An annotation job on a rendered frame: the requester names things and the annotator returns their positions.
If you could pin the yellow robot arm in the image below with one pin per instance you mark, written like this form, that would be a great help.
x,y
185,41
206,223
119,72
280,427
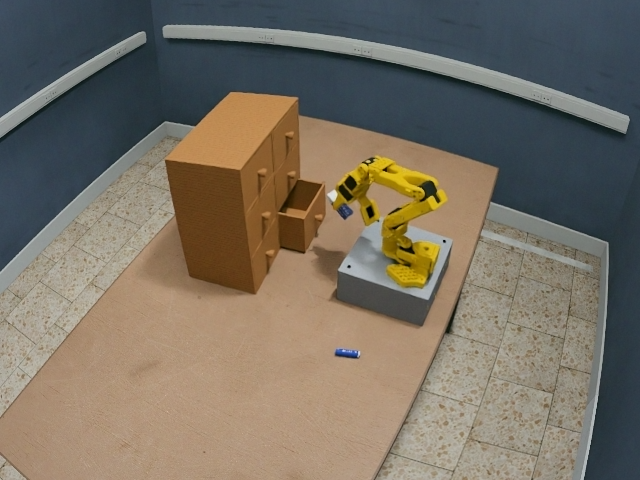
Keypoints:
x,y
395,225

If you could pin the blue cylindrical battery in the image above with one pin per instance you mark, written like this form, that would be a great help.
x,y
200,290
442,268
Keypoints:
x,y
348,353

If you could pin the wooden drawer front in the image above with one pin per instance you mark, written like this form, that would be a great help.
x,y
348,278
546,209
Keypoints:
x,y
258,218
282,132
261,262
252,182
299,228
283,175

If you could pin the blue and white eraser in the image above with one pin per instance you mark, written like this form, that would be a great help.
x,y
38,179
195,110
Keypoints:
x,y
345,211

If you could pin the brown chest of drawers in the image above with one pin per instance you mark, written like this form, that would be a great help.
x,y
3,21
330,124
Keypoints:
x,y
205,178

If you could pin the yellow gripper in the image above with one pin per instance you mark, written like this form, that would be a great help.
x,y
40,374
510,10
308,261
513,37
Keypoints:
x,y
344,196

